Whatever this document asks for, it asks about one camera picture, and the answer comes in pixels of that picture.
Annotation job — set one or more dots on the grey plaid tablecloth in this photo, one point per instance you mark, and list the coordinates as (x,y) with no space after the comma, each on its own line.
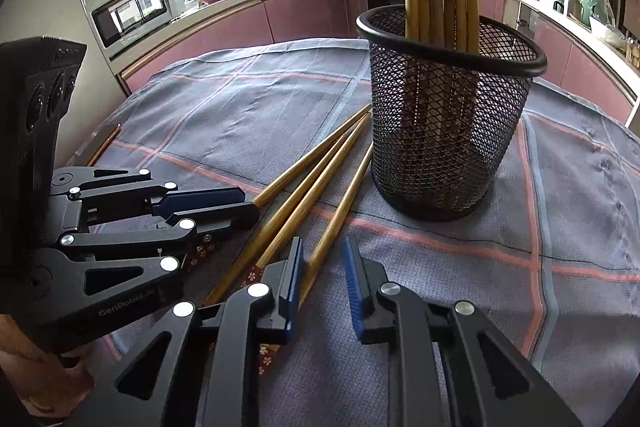
(550,254)

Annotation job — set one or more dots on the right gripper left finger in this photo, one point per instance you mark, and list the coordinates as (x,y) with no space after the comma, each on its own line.
(200,366)

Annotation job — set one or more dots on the white microwave oven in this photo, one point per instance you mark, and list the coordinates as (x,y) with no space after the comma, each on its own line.
(120,24)

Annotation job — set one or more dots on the person's left hand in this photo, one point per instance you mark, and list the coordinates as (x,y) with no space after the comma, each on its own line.
(44,385)

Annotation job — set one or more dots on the black mesh utensil holder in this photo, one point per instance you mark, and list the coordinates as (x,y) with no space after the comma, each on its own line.
(442,119)

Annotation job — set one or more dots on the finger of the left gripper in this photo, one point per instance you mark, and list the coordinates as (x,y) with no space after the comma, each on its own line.
(182,233)
(122,201)

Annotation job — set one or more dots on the black camera module left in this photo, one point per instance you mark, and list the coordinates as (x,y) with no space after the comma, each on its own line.
(38,77)

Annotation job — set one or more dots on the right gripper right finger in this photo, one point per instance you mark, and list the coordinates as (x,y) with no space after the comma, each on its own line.
(446,365)

